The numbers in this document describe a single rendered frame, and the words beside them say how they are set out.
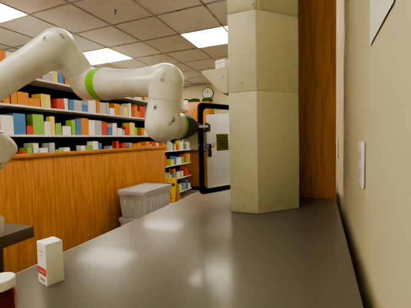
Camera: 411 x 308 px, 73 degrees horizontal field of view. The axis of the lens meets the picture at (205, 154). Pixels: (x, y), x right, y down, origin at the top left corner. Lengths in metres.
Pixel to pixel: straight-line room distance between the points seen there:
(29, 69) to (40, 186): 1.84
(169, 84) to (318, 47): 0.86
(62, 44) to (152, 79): 0.40
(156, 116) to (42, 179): 2.14
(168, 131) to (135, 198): 2.52
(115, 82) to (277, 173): 0.69
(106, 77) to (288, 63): 0.69
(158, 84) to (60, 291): 0.55
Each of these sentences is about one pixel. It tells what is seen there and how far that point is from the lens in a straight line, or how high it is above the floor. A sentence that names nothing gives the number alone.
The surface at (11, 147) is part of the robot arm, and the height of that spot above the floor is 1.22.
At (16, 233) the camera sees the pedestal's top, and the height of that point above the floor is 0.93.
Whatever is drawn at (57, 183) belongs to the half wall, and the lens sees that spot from 2.96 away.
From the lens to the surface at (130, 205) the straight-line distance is 3.37.
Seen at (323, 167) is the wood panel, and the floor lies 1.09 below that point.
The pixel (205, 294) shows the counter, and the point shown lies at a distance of 0.58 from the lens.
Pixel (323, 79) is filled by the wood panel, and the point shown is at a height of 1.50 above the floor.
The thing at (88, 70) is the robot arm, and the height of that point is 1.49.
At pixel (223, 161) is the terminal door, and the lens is 1.28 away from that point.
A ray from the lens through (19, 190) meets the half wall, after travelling 2.76.
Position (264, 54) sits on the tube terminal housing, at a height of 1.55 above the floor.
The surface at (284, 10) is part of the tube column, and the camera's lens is 1.25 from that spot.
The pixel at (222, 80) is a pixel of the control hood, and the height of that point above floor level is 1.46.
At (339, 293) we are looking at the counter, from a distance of 0.63.
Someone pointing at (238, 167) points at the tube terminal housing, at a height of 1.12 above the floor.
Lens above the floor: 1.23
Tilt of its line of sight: 3 degrees down
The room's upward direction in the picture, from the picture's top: 1 degrees counter-clockwise
